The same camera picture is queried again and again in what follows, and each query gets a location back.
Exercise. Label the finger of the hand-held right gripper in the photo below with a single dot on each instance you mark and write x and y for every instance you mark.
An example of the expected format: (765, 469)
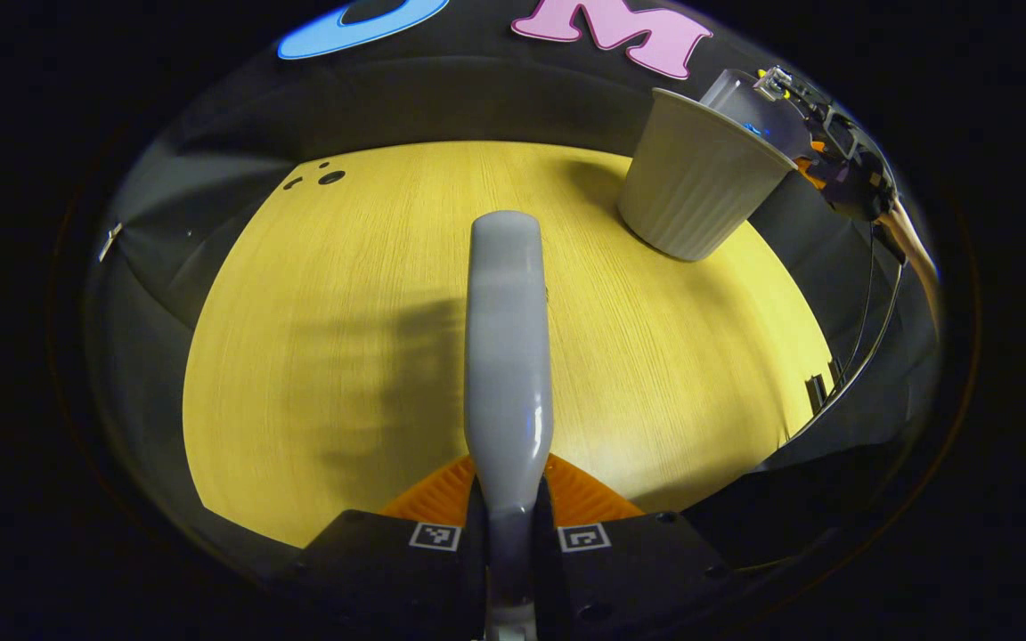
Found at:
(820, 169)

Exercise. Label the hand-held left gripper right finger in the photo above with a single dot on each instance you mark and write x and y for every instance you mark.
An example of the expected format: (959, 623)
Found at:
(638, 570)

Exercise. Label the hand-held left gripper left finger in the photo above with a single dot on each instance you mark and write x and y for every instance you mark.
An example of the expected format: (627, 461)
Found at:
(388, 570)

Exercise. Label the white ribbed garbage bin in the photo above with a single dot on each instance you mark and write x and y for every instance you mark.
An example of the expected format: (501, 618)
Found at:
(700, 187)

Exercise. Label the small grey broom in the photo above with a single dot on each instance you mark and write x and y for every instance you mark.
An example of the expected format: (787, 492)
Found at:
(508, 338)

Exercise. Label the black backdrop cloth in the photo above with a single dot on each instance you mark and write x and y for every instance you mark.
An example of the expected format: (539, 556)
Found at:
(477, 98)

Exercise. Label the white cloth tag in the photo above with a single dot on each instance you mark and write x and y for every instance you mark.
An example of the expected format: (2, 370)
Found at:
(109, 241)

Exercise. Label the black table edge bracket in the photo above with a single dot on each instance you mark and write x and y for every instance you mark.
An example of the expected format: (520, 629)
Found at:
(823, 387)

